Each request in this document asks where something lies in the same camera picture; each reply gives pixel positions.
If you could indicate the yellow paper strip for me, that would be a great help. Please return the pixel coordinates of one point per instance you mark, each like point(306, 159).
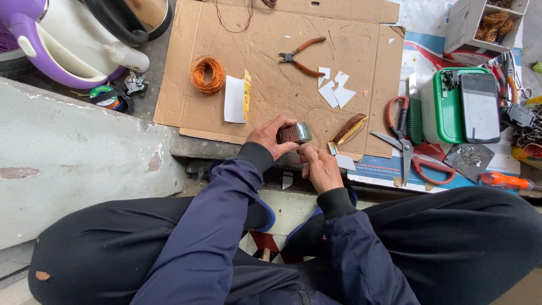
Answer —
point(247, 95)

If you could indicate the white paper piece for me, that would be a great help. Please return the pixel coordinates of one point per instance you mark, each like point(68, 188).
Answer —
point(345, 162)

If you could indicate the green and white box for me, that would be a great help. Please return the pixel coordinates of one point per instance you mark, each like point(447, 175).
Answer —
point(438, 106)

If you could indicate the person's blue left shoe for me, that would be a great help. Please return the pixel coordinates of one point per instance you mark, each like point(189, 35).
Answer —
point(267, 216)

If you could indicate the small metal bracket part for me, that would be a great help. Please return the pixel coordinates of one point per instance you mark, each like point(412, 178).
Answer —
point(134, 82)

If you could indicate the black smartphone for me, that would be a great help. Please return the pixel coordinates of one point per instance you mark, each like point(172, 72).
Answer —
point(479, 108)

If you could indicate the white cardboard box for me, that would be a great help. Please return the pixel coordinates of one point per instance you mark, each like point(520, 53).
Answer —
point(461, 25)

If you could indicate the blue and white poster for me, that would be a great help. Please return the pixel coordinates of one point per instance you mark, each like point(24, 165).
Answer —
point(381, 169)

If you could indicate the small yellow green paper piece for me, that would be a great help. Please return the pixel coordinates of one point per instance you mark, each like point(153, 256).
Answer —
point(333, 148)

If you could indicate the brown cardboard sheet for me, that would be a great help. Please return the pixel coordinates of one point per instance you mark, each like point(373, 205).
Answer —
point(275, 51)

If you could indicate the person's leg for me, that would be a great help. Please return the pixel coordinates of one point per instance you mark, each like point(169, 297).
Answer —
point(465, 245)
point(106, 254)

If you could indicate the white paper scrap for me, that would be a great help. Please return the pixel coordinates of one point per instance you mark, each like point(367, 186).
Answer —
point(341, 78)
point(324, 73)
point(328, 95)
point(344, 96)

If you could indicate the person's left leg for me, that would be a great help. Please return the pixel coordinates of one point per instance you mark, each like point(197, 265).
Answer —
point(106, 254)

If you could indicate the yellow plastic container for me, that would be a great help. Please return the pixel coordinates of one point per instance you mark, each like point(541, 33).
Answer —
point(529, 156)

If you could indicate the copper wound motor stator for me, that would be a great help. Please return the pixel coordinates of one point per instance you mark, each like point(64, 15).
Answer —
point(296, 133)

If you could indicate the grey metal plate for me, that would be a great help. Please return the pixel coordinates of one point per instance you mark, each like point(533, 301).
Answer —
point(459, 163)

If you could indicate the white paper sheet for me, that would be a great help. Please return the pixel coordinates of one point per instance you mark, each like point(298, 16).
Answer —
point(234, 99)

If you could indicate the person's right hand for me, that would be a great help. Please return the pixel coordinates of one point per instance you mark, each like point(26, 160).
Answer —
point(324, 171)

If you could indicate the person's blue right shoe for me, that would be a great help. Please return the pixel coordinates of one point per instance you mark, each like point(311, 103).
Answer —
point(311, 216)

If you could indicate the person's right leg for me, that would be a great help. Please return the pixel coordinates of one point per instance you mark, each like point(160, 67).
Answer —
point(465, 245)

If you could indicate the white and purple rice cooker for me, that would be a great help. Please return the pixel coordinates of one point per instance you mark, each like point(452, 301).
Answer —
point(63, 42)

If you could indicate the person's left hand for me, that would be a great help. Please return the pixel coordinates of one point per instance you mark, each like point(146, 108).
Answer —
point(264, 135)

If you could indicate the person's blue shoe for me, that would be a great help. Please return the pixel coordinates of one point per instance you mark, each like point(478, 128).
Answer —
point(311, 216)
point(267, 216)

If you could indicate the black plastic adapter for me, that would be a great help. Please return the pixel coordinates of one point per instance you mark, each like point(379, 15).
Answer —
point(518, 115)

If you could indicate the copper winding with yellow tape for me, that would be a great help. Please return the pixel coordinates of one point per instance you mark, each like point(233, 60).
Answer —
point(349, 127)

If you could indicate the small white paper slip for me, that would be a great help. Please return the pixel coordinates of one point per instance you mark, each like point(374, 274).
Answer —
point(287, 180)

